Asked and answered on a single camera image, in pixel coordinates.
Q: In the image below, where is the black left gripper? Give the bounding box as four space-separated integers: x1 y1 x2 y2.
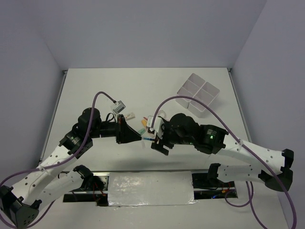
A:
89 114 142 144

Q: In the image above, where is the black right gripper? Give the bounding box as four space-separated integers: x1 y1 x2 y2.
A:
150 120 193 155

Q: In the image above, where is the blue gel pen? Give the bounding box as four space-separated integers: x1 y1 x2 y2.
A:
142 137 155 141

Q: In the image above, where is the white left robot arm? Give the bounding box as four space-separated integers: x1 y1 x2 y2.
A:
0 108 142 229

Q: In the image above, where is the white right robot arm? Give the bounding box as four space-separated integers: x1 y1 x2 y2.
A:
147 113 294 192

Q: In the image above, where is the white staples box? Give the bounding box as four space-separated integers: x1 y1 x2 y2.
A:
125 112 135 120

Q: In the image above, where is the yellow pink highlighter marker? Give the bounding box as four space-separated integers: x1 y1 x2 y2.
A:
141 119 147 127

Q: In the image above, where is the clear adhesive tape roll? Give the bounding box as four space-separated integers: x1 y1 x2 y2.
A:
158 110 166 118

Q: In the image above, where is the silver foil covered panel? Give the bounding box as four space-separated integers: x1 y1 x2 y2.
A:
108 171 196 207

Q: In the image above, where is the white left storage container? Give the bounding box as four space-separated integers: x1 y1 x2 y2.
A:
176 73 206 109

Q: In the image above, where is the white storage container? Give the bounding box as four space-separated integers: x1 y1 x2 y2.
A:
176 73 206 109
188 82 220 117

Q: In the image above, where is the white right storage container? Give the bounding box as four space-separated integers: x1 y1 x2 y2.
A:
188 82 220 117

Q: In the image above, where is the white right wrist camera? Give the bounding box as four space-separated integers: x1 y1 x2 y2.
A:
146 116 166 139

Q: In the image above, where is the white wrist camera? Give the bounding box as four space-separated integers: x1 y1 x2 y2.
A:
146 116 166 139
111 100 126 115

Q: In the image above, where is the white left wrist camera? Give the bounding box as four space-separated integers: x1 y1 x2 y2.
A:
111 100 126 115

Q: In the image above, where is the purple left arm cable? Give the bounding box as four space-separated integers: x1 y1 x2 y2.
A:
0 91 117 227

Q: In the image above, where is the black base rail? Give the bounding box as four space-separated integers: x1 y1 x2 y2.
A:
63 171 238 207

